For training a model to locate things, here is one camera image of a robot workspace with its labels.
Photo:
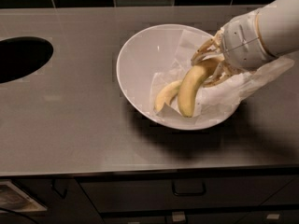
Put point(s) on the black oval sink opening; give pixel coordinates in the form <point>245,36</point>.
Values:
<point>22,56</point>

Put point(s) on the picture card at left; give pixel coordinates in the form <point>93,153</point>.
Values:
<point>15,199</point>

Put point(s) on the white bowl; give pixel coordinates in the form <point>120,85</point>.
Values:
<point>157,56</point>

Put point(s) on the white paper sheet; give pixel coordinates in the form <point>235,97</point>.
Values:
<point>240,87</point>

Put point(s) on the yellow banana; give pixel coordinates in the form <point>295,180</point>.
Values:
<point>166,95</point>
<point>191,83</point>

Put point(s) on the grey drawer front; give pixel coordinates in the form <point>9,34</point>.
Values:
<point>221,193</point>

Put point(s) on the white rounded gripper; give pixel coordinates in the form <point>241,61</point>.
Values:
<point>243,42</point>

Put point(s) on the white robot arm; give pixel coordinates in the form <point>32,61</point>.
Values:
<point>279,28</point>

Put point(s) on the small white label right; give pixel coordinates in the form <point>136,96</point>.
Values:
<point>273,217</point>

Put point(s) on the white label on drawer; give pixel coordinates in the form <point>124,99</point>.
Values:
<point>178,217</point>

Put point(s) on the grey cabinet door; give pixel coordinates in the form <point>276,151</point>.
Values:
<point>76,208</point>

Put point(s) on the black cabinet door handle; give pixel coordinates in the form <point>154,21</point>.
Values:
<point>59,186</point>

